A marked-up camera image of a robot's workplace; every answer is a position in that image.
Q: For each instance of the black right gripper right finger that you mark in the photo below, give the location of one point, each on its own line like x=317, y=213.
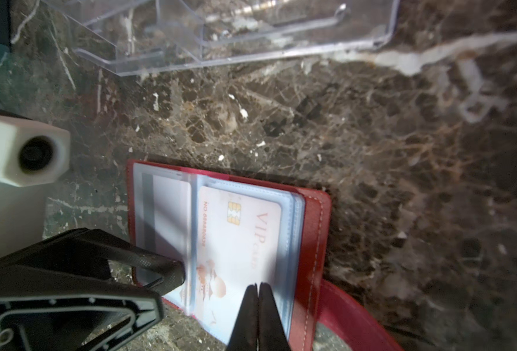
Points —
x=271, y=336

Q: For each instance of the magnetic stripe card in holder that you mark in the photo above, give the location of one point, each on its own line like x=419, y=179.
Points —
x=164, y=215

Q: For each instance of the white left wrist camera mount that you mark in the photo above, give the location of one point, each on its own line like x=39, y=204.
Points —
x=33, y=155

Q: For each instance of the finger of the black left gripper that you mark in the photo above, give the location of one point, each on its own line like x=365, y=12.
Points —
x=79, y=323
x=76, y=263

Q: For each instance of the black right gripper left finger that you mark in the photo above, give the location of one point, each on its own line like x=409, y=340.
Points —
x=245, y=332

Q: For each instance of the clear acrylic card display rack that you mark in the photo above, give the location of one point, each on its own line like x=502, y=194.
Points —
x=138, y=37

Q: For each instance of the red leather card holder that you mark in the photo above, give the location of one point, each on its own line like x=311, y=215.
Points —
x=303, y=297

